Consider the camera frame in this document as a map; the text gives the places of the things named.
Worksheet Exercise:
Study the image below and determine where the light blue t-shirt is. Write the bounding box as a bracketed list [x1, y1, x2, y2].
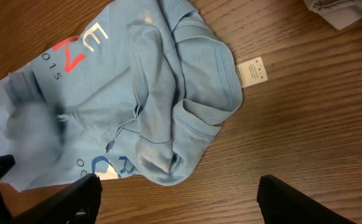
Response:
[0, 0, 269, 193]

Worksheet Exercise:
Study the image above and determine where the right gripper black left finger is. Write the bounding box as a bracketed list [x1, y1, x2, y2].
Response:
[11, 174, 103, 224]

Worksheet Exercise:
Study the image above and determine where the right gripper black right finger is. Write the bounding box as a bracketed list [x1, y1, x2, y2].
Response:
[257, 175, 355, 224]

